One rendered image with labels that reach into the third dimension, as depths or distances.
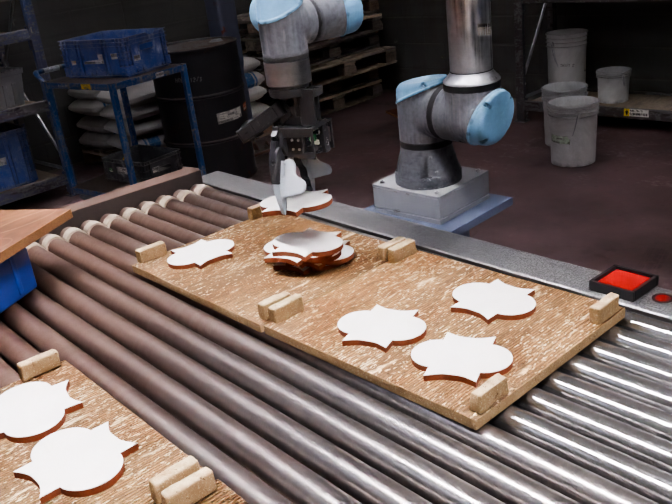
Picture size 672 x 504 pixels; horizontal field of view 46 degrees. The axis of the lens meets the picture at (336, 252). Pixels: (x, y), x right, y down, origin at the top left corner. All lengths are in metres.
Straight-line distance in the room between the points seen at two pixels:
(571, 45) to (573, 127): 1.14
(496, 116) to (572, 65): 4.28
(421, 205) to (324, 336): 0.63
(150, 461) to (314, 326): 0.35
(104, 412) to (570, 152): 4.08
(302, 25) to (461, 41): 0.42
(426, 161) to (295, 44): 0.56
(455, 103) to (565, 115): 3.24
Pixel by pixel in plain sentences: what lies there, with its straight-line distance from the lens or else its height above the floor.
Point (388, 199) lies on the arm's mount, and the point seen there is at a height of 0.91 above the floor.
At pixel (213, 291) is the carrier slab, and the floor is 0.94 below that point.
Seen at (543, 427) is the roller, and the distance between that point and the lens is 0.98.
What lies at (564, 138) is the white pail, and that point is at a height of 0.18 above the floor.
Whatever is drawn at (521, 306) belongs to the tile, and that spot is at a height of 0.95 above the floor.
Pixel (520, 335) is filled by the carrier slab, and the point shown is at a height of 0.94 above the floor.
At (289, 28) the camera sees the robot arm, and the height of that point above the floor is 1.35.
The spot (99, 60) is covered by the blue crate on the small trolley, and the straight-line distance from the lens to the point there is 4.62.
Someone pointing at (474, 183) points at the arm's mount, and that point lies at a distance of 1.80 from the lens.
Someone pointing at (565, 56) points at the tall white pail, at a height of 0.46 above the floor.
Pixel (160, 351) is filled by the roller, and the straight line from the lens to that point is 1.25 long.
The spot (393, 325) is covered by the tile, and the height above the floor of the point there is 0.95.
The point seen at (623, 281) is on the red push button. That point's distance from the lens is 1.31.
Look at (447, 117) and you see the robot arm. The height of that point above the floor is 1.10.
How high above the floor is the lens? 1.49
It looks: 23 degrees down
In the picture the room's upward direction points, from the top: 7 degrees counter-clockwise
